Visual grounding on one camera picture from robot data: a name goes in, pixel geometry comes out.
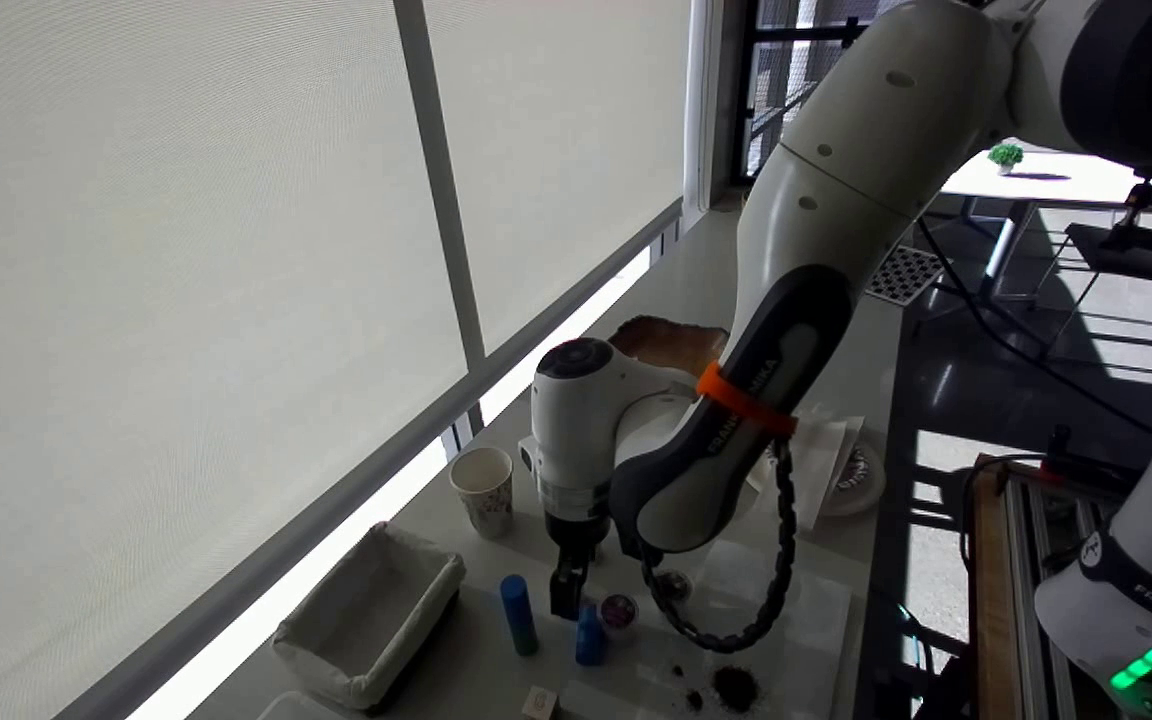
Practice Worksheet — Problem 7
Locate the wooden bark-edged tray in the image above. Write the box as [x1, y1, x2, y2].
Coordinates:
[606, 311, 736, 386]

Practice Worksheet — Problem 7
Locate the white folded napkin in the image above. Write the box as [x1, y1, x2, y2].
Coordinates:
[787, 412, 870, 531]

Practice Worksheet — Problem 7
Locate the patterned paper cup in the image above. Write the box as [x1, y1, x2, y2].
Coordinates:
[447, 445, 519, 545]

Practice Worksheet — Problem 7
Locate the maroon lid coffee pod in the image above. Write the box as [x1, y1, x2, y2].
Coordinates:
[598, 593, 643, 639]

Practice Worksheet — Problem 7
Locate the blue cylinder block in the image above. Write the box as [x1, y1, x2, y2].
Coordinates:
[570, 595, 610, 670]
[496, 573, 545, 628]

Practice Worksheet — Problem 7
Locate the white background table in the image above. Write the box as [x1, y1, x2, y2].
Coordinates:
[941, 137, 1145, 209]

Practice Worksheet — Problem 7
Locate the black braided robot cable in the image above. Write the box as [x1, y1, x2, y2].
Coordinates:
[635, 440, 802, 661]

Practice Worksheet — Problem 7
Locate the black white checkerboard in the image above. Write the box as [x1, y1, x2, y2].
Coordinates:
[865, 241, 948, 308]

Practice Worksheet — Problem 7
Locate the grey rectangular bin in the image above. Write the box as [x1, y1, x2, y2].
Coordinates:
[273, 519, 468, 711]

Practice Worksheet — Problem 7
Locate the black office chair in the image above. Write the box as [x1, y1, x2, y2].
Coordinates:
[1065, 169, 1152, 292]

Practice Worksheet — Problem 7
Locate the grey window frame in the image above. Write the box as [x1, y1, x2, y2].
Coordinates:
[59, 0, 692, 720]

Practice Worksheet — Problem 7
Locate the orange strap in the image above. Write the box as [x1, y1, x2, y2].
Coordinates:
[692, 363, 801, 440]

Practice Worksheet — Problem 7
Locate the brown metal cart frame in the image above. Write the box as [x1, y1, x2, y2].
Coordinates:
[967, 452, 1072, 720]

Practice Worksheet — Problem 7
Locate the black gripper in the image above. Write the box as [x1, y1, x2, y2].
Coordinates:
[540, 508, 610, 625]

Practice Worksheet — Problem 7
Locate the brown lid coffee pod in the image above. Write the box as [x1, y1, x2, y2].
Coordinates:
[653, 569, 696, 618]

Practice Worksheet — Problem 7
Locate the white window blind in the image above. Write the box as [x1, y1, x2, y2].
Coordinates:
[0, 0, 470, 720]
[423, 0, 692, 355]

